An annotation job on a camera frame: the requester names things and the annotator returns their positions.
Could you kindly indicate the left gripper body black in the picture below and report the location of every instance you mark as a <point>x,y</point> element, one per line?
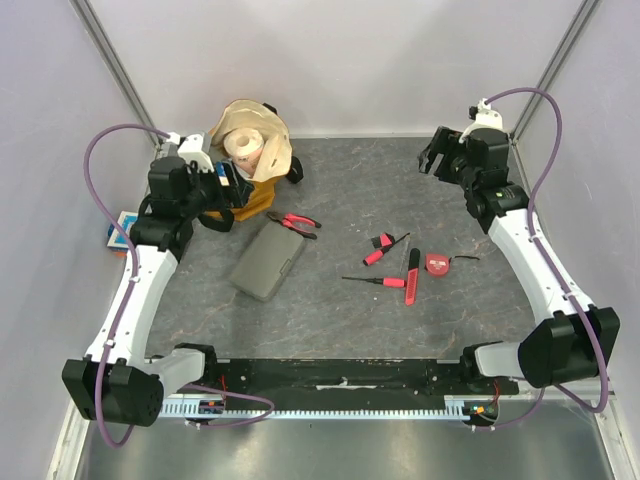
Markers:
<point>218,196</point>

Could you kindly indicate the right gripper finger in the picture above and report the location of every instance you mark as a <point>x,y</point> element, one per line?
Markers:
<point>434,144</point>
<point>425,160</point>

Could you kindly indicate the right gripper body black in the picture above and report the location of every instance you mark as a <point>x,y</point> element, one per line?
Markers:
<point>445,155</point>

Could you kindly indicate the red black utility knife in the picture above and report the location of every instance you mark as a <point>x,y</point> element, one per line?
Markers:
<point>412,276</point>

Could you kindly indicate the grey plastic tool case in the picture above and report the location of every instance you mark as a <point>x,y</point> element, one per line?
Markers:
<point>266,262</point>

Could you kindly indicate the short red handled screwdriver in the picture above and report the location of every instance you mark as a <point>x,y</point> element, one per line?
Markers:
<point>375,256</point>

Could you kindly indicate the long red handled screwdriver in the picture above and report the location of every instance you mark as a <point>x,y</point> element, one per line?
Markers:
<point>390,282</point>

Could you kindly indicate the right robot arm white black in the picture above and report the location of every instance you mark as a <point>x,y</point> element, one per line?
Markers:
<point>573,338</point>

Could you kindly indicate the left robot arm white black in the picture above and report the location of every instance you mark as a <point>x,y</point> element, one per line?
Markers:
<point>114,381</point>

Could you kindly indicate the yellow canvas tool bag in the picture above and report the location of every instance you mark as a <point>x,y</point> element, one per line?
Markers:
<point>276,161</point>

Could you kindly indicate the white tape roll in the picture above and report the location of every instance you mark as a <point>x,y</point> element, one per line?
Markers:
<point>244,146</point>

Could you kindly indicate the red black pliers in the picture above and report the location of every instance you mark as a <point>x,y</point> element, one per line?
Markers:
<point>292,222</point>

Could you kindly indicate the hex key set red holder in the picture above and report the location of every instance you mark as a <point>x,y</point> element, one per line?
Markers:
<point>382,241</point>

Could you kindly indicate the clear voltage tester screwdriver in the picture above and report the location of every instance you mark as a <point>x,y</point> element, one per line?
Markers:
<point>405,254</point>

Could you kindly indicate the red tape measure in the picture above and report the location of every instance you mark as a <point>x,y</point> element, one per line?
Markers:
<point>438,265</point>

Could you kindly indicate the blue white cardboard box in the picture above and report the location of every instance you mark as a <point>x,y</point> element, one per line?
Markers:
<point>115,240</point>

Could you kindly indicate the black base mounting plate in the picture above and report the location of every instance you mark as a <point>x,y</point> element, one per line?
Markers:
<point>349,383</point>

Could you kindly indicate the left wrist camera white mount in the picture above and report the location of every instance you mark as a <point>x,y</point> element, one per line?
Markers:
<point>193,149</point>

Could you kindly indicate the white slotted cable duct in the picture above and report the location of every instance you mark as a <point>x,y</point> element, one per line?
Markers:
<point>201,408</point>

